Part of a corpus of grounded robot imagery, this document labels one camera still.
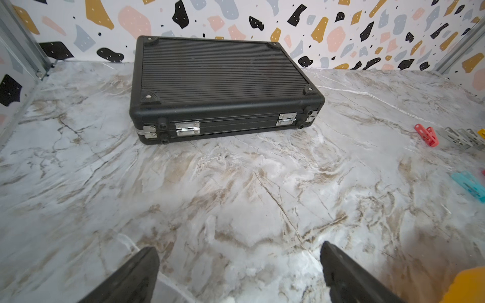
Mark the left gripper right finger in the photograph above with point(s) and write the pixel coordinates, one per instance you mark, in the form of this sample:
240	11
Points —
350	282

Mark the yellow plastic storage tray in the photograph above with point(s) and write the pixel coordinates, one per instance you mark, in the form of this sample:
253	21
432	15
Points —
467	287

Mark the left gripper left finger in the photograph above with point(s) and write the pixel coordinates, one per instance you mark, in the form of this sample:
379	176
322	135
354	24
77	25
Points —
133	282

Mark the black hard case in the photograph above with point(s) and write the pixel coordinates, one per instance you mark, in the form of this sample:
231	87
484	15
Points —
187	89

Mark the teal clothespin second row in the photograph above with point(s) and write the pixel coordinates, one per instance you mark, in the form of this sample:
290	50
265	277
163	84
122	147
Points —
467	181

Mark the yellow clothespin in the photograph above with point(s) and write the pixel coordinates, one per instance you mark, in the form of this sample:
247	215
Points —
481	133

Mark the right frame aluminium post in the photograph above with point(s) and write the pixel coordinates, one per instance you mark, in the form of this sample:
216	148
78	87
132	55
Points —
460	48

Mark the left frame aluminium post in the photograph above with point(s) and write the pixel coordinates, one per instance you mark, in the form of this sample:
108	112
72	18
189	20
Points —
18	40

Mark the frame aluminium post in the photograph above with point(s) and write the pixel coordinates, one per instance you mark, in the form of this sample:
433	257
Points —
18	40
460	48

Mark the red clothespin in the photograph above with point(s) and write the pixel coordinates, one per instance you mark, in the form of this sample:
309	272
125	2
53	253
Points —
427	134

